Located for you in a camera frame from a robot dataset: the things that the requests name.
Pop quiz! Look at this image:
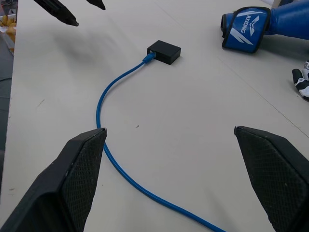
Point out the yellow fruit pile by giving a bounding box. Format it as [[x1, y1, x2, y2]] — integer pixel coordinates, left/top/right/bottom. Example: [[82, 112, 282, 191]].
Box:
[[0, 14, 17, 36]]

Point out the blue boxing glove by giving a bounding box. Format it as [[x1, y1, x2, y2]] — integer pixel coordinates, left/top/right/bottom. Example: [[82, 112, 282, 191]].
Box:
[[220, 0, 309, 54]]

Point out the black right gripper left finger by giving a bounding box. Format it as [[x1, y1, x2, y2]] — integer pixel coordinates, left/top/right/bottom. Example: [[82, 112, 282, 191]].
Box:
[[0, 127, 108, 232]]

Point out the blue Ethernet cable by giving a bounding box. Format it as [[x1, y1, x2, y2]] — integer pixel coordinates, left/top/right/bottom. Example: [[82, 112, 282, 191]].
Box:
[[96, 52, 227, 232]]

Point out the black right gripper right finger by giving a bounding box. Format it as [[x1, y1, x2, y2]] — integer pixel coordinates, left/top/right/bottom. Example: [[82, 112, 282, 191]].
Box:
[[233, 125, 309, 232]]

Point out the black and white glove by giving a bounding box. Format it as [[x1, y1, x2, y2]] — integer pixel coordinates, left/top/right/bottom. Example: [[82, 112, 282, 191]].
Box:
[[292, 59, 309, 102]]

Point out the small black box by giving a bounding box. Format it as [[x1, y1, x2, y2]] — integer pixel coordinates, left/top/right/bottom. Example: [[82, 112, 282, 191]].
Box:
[[146, 40, 182, 65]]

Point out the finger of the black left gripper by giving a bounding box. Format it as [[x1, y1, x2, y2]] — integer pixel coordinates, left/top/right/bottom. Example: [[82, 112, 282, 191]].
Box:
[[33, 0, 80, 27], [85, 0, 106, 11]]

